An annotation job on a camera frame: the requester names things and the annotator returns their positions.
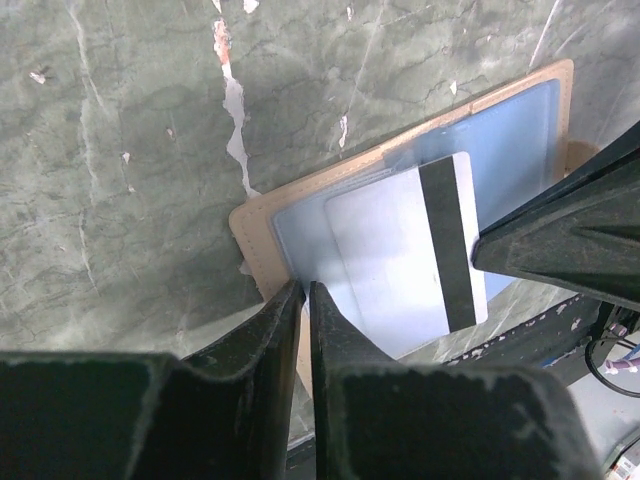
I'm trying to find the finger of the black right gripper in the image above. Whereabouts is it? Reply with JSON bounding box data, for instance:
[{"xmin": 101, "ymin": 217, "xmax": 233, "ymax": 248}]
[{"xmin": 472, "ymin": 125, "xmax": 639, "ymax": 305}]

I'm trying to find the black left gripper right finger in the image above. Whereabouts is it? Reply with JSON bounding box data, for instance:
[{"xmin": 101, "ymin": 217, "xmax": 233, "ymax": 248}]
[{"xmin": 307, "ymin": 280, "xmax": 601, "ymax": 480}]

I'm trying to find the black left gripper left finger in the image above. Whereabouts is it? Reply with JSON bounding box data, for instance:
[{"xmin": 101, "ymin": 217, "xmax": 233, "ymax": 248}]
[{"xmin": 1, "ymin": 281, "xmax": 305, "ymax": 479}]

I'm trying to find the tan card holder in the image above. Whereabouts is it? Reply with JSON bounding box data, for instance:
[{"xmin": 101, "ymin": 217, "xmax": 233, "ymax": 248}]
[{"xmin": 228, "ymin": 58, "xmax": 604, "ymax": 401}]

